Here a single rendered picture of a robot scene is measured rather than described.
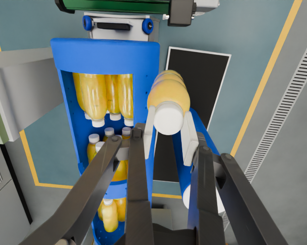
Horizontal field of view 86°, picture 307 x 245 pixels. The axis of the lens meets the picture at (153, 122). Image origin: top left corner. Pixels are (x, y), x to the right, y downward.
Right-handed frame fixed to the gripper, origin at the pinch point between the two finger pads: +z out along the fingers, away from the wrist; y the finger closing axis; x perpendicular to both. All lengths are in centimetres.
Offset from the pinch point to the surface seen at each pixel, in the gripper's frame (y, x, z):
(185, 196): 20, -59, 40
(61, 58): -24.4, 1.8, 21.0
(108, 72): -13.3, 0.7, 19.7
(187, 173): 20, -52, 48
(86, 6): -32, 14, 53
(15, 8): -128, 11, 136
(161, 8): -6, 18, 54
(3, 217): -166, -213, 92
